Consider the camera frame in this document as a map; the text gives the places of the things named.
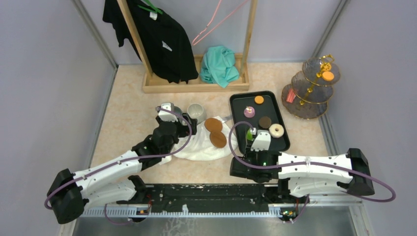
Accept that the lower wooden coaster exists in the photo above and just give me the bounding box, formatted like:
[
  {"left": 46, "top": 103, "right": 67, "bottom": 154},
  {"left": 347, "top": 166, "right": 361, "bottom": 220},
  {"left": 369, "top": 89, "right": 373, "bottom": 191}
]
[{"left": 209, "top": 131, "right": 227, "bottom": 148}]

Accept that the green hanger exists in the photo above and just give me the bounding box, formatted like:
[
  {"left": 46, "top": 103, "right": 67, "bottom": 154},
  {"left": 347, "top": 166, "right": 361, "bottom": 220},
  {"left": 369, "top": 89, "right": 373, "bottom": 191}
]
[{"left": 137, "top": 0, "right": 163, "bottom": 14}]

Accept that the teal cloth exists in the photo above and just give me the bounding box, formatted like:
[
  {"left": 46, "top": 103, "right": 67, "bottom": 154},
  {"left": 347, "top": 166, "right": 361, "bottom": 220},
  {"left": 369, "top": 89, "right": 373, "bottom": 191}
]
[{"left": 200, "top": 46, "right": 239, "bottom": 88}]

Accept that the wooden clothes rack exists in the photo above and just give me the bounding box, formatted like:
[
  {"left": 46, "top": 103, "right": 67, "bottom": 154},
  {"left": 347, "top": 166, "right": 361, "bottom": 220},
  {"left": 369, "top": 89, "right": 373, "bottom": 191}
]
[{"left": 117, "top": 0, "right": 258, "bottom": 93}]

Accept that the red cake slice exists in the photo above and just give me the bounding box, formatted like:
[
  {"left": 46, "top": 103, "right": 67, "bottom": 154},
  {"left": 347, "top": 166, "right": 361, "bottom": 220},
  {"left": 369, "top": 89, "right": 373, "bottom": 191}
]
[{"left": 286, "top": 88, "right": 296, "bottom": 103}]

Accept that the orange biscuit on tray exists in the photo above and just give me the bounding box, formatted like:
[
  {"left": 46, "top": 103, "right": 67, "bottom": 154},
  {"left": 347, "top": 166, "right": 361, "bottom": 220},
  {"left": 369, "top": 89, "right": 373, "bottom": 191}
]
[{"left": 254, "top": 95, "right": 265, "bottom": 105}]

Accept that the white towel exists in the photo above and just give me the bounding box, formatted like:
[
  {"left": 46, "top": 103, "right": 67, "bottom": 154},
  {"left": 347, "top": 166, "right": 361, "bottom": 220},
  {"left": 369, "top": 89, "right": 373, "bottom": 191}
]
[{"left": 168, "top": 116, "right": 238, "bottom": 161}]

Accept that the three-tier glass stand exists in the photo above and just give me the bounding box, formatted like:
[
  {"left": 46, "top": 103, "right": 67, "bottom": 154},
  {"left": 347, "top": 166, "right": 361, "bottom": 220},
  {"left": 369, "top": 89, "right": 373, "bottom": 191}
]
[{"left": 281, "top": 54, "right": 341, "bottom": 119}]

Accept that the upper wooden coaster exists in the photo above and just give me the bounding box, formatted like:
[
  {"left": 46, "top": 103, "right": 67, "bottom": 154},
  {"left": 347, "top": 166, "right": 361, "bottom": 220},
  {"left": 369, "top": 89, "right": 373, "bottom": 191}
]
[{"left": 204, "top": 118, "right": 223, "bottom": 132}]

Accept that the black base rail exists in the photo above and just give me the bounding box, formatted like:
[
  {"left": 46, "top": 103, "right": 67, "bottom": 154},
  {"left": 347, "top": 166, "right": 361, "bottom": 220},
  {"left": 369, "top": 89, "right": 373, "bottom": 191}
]
[{"left": 116, "top": 183, "right": 310, "bottom": 216}]

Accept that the pink cupcake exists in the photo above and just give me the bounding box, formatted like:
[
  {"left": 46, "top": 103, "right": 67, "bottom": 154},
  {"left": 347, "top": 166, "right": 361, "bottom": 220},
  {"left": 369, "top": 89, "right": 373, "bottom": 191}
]
[{"left": 243, "top": 106, "right": 256, "bottom": 118}]

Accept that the pink hanger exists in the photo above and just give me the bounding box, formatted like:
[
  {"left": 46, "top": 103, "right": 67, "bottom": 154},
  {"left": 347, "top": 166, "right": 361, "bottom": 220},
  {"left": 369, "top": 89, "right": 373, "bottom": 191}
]
[{"left": 191, "top": 0, "right": 251, "bottom": 46}]

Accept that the white speckled mug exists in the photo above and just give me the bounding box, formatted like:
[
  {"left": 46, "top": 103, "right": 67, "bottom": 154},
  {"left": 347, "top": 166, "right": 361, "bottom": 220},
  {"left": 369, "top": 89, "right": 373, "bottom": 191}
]
[{"left": 187, "top": 103, "right": 207, "bottom": 124}]

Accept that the wooden coaster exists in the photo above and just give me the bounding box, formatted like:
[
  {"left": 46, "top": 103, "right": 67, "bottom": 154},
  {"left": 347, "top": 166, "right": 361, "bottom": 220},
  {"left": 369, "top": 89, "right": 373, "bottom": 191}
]
[
  {"left": 209, "top": 131, "right": 227, "bottom": 148},
  {"left": 204, "top": 118, "right": 223, "bottom": 132}
]

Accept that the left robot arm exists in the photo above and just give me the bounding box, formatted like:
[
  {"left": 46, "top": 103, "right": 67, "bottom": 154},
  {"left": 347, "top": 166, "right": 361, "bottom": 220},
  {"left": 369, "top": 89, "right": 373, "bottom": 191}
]
[{"left": 44, "top": 109, "right": 197, "bottom": 224}]

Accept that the green cake slice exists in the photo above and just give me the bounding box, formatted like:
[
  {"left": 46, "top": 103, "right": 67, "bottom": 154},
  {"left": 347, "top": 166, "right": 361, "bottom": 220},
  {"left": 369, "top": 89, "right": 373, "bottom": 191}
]
[{"left": 246, "top": 128, "right": 257, "bottom": 142}]

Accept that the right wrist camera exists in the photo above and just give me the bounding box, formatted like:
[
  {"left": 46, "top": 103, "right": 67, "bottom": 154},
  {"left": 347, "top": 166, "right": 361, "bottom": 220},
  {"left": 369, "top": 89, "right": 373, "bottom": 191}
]
[{"left": 251, "top": 130, "right": 271, "bottom": 152}]

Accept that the black baking tray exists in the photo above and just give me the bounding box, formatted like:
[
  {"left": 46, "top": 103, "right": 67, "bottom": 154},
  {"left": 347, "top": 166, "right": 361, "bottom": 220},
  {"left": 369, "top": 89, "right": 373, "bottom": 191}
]
[{"left": 229, "top": 90, "right": 291, "bottom": 154}]

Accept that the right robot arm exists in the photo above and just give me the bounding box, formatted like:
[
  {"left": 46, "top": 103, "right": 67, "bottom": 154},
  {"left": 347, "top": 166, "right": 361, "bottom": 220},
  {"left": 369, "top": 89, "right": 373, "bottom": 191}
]
[{"left": 230, "top": 148, "right": 375, "bottom": 203}]

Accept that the chocolate biscuit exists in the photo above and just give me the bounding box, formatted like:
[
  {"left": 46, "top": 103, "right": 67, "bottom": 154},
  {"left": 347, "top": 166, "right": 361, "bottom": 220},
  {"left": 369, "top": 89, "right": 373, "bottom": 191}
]
[{"left": 258, "top": 116, "right": 271, "bottom": 129}]

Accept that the white glazed donut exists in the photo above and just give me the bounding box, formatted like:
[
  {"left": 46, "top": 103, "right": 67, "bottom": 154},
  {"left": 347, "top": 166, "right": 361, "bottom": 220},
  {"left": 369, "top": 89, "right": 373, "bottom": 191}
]
[{"left": 268, "top": 123, "right": 285, "bottom": 138}]

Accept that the grey-blue ceramic mug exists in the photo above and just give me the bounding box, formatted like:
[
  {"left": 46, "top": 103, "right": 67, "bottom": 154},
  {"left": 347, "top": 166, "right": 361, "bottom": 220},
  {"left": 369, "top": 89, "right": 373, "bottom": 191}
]
[{"left": 173, "top": 106, "right": 182, "bottom": 119}]

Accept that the black t-shirt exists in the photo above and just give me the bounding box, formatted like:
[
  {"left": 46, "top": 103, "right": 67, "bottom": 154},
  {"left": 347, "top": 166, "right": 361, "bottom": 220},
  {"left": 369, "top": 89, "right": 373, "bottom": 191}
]
[{"left": 102, "top": 0, "right": 199, "bottom": 85}]

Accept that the orange macaron on stand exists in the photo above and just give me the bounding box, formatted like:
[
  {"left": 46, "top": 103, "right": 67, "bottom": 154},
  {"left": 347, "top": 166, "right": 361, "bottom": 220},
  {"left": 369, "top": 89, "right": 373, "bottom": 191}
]
[{"left": 322, "top": 71, "right": 334, "bottom": 82}]

